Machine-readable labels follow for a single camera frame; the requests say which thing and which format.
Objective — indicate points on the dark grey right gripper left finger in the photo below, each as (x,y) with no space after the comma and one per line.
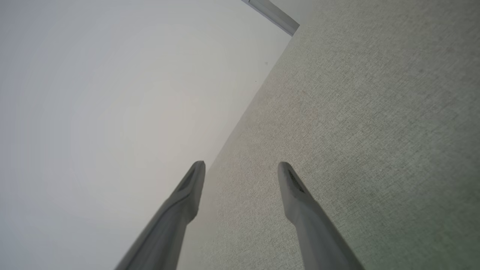
(176,221)

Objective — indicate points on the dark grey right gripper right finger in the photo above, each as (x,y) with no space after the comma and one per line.
(311,225)

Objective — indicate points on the grey wall trim strip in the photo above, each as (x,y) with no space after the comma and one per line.
(273,14)

